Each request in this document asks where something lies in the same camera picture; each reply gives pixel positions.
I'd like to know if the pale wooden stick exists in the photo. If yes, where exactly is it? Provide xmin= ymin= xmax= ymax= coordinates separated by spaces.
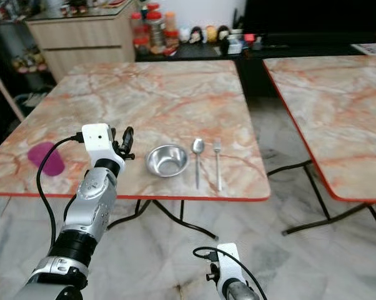
xmin=0 ymin=62 xmax=26 ymax=123

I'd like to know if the large clear jar red lid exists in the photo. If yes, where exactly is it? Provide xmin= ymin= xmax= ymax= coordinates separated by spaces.
xmin=147 ymin=11 xmax=166 ymax=48

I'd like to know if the light wooden drawer cabinet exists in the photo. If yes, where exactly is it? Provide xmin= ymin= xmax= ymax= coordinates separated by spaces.
xmin=25 ymin=2 xmax=139 ymax=83

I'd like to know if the black haired round figurine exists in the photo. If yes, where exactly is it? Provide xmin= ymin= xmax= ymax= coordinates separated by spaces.
xmin=190 ymin=26 xmax=204 ymax=43

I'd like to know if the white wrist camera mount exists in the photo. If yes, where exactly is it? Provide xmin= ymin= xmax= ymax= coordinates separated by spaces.
xmin=81 ymin=122 xmax=127 ymax=179
xmin=214 ymin=243 xmax=240 ymax=294

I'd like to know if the marble pattern folding table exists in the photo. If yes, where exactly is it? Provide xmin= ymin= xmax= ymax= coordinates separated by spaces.
xmin=262 ymin=54 xmax=376 ymax=238
xmin=0 ymin=59 xmax=272 ymax=242

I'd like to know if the printed magazine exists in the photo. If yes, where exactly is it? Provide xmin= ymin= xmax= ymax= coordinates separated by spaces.
xmin=351 ymin=42 xmax=376 ymax=56

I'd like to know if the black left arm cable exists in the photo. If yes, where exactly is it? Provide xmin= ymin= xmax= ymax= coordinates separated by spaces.
xmin=35 ymin=134 xmax=86 ymax=252

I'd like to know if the steel spoon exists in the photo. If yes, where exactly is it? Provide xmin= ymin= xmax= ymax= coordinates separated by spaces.
xmin=190 ymin=138 xmax=207 ymax=191

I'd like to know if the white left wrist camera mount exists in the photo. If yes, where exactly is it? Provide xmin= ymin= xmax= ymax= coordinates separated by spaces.
xmin=81 ymin=122 xmax=127 ymax=179

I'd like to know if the clear jar orange lid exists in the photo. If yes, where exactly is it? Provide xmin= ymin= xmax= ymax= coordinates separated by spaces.
xmin=165 ymin=11 xmax=178 ymax=45

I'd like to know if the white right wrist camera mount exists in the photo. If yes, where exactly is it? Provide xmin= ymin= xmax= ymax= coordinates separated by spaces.
xmin=214 ymin=243 xmax=240 ymax=294

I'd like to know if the purple plastic cup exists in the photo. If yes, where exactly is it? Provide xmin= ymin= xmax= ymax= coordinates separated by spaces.
xmin=26 ymin=141 xmax=66 ymax=178

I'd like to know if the steel fork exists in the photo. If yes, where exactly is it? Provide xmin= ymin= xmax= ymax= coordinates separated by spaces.
xmin=212 ymin=139 xmax=224 ymax=193

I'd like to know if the black television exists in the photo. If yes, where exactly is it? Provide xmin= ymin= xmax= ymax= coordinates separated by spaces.
xmin=242 ymin=0 xmax=376 ymax=36

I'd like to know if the yellow round figurine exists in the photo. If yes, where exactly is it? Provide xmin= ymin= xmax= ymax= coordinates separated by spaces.
xmin=204 ymin=25 xmax=217 ymax=43

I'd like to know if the small clear jar red lid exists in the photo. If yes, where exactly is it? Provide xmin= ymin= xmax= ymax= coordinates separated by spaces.
xmin=134 ymin=37 xmax=150 ymax=56

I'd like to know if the beige plush toy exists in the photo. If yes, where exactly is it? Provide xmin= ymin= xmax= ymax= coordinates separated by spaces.
xmin=14 ymin=52 xmax=40 ymax=74

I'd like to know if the small deep steel bowl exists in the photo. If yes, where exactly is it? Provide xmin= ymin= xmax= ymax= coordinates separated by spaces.
xmin=145 ymin=144 xmax=190 ymax=179

